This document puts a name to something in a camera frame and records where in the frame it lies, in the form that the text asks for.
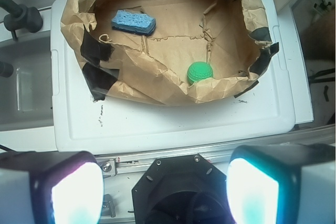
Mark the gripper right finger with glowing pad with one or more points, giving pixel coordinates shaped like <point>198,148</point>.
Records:
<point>285,183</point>

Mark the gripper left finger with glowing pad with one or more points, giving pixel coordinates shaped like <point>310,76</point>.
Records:
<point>50,187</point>

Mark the blue sponge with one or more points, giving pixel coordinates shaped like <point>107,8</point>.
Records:
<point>137,23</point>

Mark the white plastic bin lid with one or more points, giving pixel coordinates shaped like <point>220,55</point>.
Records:
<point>121,126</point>

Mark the clear plastic container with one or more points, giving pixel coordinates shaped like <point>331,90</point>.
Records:
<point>26,96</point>

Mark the green golf ball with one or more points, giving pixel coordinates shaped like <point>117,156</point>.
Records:
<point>199,71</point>

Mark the crumpled brown paper bag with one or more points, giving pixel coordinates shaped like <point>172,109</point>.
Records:
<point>230,35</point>

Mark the black octagonal mount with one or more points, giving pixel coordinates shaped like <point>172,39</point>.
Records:
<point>182,189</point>

